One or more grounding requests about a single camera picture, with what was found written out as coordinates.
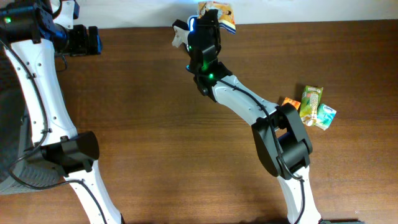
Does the beige snack bag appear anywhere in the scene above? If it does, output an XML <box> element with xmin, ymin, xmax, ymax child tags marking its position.
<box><xmin>198</xmin><ymin>1</ymin><xmax>236</xmax><ymax>34</ymax></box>

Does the orange small carton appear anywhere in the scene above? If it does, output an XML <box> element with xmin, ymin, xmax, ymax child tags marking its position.
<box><xmin>282</xmin><ymin>97</ymin><xmax>301</xmax><ymax>110</ymax></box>

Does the green snack tube packet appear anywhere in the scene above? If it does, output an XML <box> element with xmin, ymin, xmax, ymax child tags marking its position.
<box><xmin>299</xmin><ymin>85</ymin><xmax>323</xmax><ymax>126</ymax></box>

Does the teal tissue pack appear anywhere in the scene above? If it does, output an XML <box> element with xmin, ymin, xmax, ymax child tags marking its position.
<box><xmin>315</xmin><ymin>104</ymin><xmax>336</xmax><ymax>130</ymax></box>

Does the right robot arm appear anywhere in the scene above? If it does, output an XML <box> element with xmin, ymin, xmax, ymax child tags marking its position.
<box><xmin>187</xmin><ymin>9</ymin><xmax>323</xmax><ymax>223</ymax></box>

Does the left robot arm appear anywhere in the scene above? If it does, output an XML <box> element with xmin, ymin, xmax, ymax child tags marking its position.
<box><xmin>1</xmin><ymin>1</ymin><xmax>124</xmax><ymax>223</ymax></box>

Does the white barcode scanner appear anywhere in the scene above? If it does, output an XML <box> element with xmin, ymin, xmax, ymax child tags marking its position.
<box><xmin>187</xmin><ymin>15</ymin><xmax>197</xmax><ymax>32</ymax></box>

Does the dark grey plastic basket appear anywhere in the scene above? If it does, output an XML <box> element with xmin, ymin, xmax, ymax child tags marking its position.
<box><xmin>1</xmin><ymin>54</ymin><xmax>60</xmax><ymax>195</ymax></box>

